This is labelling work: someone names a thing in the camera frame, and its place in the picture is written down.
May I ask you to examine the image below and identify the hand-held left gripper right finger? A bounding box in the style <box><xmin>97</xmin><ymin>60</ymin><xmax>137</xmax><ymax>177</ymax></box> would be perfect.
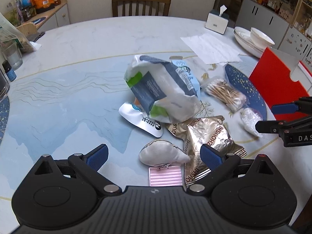
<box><xmin>187</xmin><ymin>144</ymin><xmax>281</xmax><ymax>196</ymax></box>

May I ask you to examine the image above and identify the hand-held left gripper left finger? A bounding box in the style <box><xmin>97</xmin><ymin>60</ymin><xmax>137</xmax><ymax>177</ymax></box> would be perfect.
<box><xmin>29</xmin><ymin>144</ymin><xmax>122</xmax><ymax>196</ymax></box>

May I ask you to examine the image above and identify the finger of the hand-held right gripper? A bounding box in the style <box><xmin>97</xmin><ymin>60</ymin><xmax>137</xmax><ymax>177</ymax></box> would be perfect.
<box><xmin>271</xmin><ymin>97</ymin><xmax>312</xmax><ymax>115</ymax></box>
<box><xmin>255</xmin><ymin>116</ymin><xmax>312</xmax><ymax>135</ymax></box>

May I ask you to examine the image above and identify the small clear plastic bag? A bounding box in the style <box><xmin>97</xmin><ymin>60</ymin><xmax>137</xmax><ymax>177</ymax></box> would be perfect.
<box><xmin>239</xmin><ymin>107</ymin><xmax>264</xmax><ymax>137</ymax></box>

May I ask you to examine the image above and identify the gold foil snack packet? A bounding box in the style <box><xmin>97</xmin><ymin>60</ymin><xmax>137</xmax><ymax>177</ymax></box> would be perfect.
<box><xmin>166</xmin><ymin>115</ymin><xmax>225</xmax><ymax>140</ymax></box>
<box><xmin>183</xmin><ymin>121</ymin><xmax>247</xmax><ymax>188</ymax></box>

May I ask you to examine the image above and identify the red and white cardboard box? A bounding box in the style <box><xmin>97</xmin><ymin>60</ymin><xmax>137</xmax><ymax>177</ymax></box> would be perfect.
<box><xmin>249</xmin><ymin>47</ymin><xmax>312</xmax><ymax>117</ymax></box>

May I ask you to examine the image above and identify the bag of cotton swabs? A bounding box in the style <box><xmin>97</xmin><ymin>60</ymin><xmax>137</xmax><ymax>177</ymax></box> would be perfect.
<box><xmin>202</xmin><ymin>78</ymin><xmax>248</xmax><ymax>113</ymax></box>

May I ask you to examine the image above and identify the white and navy plastic bag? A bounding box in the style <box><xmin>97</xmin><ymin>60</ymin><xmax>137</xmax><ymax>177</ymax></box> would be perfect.
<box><xmin>124</xmin><ymin>54</ymin><xmax>202</xmax><ymax>124</ymax></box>

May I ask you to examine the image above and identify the marble patterned desktop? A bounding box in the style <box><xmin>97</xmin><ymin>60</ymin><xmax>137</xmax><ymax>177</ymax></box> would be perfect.
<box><xmin>0</xmin><ymin>16</ymin><xmax>312</xmax><ymax>234</ymax></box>

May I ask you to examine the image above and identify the pink striped card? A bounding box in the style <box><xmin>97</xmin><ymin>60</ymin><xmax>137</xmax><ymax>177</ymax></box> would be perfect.
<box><xmin>148</xmin><ymin>164</ymin><xmax>183</xmax><ymax>187</ymax></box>

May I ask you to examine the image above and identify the white cloth pouch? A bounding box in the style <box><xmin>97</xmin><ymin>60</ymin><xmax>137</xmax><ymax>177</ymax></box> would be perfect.
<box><xmin>139</xmin><ymin>139</ymin><xmax>191</xmax><ymax>167</ymax></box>

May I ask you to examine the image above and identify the white pouch with blue print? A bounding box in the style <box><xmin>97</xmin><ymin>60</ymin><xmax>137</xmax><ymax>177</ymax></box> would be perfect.
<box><xmin>119</xmin><ymin>101</ymin><xmax>163</xmax><ymax>137</ymax></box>

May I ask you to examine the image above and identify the white stickered cabinet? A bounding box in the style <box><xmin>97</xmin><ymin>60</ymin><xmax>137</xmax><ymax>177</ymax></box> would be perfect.
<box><xmin>278</xmin><ymin>26</ymin><xmax>312</xmax><ymax>62</ymax></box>

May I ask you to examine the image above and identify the large white gold-rimmed plate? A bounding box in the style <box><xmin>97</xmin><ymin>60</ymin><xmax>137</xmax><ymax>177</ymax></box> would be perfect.
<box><xmin>234</xmin><ymin>35</ymin><xmax>265</xmax><ymax>59</ymax></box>

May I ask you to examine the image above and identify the white gold-rimmed bowl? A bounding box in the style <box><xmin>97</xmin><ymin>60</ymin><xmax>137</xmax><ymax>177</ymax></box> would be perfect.
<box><xmin>250</xmin><ymin>27</ymin><xmax>275</xmax><ymax>50</ymax></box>

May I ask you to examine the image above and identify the small white gold-rimmed plate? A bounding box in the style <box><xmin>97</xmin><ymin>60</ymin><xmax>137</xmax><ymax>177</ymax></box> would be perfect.
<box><xmin>238</xmin><ymin>33</ymin><xmax>266</xmax><ymax>51</ymax></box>

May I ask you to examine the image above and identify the light blue printed packet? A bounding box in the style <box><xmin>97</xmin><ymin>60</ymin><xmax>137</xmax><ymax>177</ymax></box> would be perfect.
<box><xmin>169</xmin><ymin>56</ymin><xmax>202</xmax><ymax>97</ymax></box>

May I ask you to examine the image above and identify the stack of white plates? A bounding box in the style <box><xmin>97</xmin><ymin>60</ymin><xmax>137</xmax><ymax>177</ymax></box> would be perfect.
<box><xmin>233</xmin><ymin>26</ymin><xmax>269</xmax><ymax>58</ymax></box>

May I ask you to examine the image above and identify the white paper sheet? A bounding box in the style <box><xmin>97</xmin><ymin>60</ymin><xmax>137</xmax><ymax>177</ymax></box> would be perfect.
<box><xmin>180</xmin><ymin>33</ymin><xmax>243</xmax><ymax>66</ymax></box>

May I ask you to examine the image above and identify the green and white tissue box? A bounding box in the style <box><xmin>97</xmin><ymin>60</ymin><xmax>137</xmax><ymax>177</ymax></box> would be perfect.
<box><xmin>205</xmin><ymin>5</ymin><xmax>230</xmax><ymax>35</ymax></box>

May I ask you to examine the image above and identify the small blue bottle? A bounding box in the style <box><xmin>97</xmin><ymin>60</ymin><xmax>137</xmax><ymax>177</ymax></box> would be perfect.
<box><xmin>2</xmin><ymin>60</ymin><xmax>17</xmax><ymax>82</ymax></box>

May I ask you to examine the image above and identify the clear drinking glass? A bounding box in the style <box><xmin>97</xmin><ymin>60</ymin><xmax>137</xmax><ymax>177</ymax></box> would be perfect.
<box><xmin>2</xmin><ymin>41</ymin><xmax>23</xmax><ymax>70</ymax></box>

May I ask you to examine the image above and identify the grey cloth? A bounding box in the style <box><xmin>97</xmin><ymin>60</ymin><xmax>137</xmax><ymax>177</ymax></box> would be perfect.
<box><xmin>26</xmin><ymin>31</ymin><xmax>45</xmax><ymax>42</ymax></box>

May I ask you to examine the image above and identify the low white side cabinet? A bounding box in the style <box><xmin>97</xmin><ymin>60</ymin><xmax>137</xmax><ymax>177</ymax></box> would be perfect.
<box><xmin>29</xmin><ymin>0</ymin><xmax>71</xmax><ymax>32</ymax></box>

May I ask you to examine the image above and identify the clear plastic bag of goods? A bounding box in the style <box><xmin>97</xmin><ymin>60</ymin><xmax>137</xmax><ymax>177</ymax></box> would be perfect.
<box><xmin>0</xmin><ymin>12</ymin><xmax>37</xmax><ymax>53</ymax></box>

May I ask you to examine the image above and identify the wooden slat-back chair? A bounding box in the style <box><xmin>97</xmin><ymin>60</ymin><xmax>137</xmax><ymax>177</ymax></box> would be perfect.
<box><xmin>112</xmin><ymin>0</ymin><xmax>171</xmax><ymax>17</ymax></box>

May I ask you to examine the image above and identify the white cabinet with black handles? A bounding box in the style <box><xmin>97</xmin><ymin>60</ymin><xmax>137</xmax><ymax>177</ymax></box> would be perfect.
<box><xmin>235</xmin><ymin>0</ymin><xmax>293</xmax><ymax>50</ymax></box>

